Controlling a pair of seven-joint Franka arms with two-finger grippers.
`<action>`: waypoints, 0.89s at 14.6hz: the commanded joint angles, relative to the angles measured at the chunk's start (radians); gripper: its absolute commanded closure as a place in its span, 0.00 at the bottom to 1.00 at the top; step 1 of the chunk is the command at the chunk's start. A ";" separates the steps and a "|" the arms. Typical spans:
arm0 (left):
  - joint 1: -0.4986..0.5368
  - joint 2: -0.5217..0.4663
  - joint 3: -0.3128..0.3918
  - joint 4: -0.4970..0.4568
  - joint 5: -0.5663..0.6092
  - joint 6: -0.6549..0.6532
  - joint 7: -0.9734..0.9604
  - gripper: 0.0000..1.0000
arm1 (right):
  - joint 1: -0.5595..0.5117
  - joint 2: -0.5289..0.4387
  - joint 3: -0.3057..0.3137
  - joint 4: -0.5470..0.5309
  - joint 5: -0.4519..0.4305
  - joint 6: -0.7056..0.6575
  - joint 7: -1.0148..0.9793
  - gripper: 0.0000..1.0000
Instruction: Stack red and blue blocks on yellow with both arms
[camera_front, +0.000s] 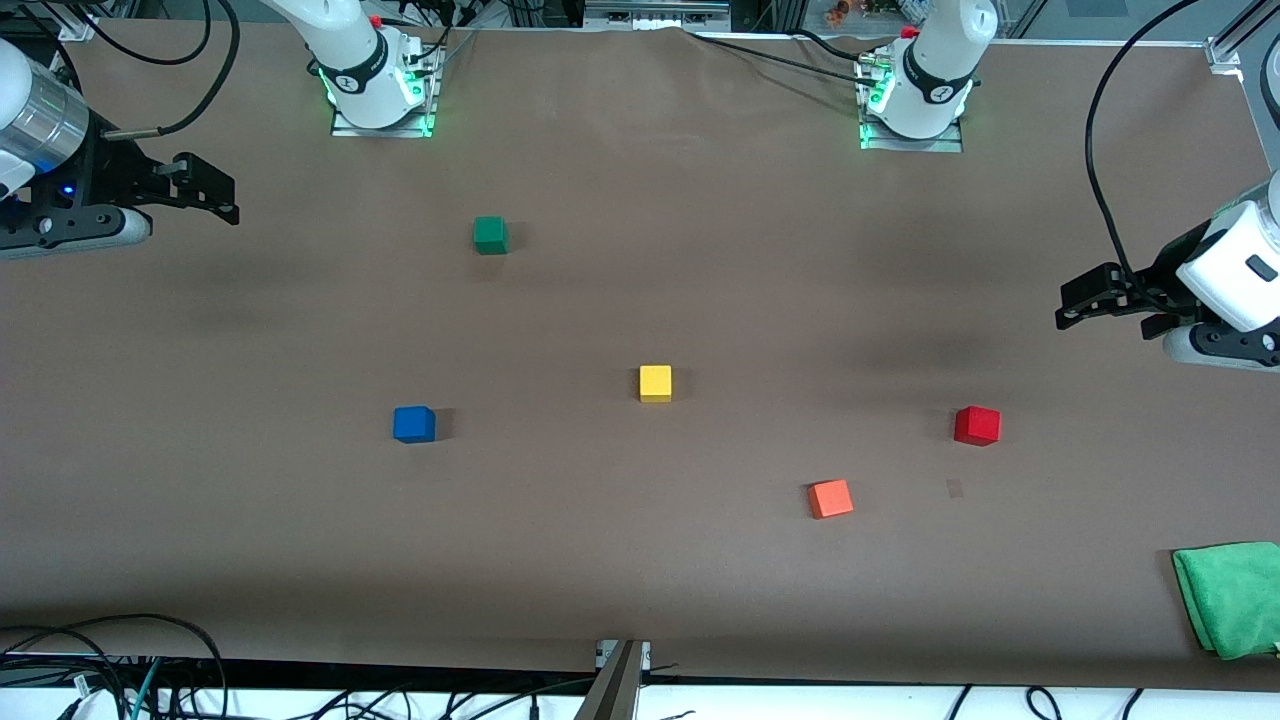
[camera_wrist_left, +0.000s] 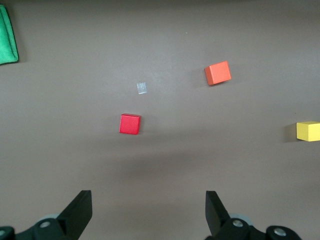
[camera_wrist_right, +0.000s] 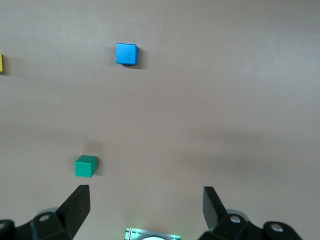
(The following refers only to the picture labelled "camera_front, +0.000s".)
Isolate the red wooden block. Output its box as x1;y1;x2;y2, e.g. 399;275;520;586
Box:
953;405;1002;447

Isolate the green folded cloth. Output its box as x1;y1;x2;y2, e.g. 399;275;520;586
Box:
1172;541;1280;661

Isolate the orange wooden block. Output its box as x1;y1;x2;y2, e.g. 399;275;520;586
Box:
808;479;855;520

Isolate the brown table cover sheet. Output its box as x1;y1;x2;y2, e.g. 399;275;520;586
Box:
0;20;1280;691

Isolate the aluminium frame corner bracket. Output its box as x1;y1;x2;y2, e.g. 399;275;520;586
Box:
1205;0;1280;76
55;0;101;43

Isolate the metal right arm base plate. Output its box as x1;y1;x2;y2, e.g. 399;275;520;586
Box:
330;45;439;139

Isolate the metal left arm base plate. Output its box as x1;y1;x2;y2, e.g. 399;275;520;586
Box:
858;55;964;153

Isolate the black base power cable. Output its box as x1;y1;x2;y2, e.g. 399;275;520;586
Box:
685;30;873;86

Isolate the black looped floor cable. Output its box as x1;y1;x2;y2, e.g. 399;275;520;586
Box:
0;613;229;720

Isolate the silver metal rail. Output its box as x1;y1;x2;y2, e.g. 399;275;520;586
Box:
583;0;733;31

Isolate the teal cable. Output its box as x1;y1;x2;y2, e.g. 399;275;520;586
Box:
128;658;163;720

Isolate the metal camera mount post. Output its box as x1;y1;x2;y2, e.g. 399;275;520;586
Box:
573;640;652;720

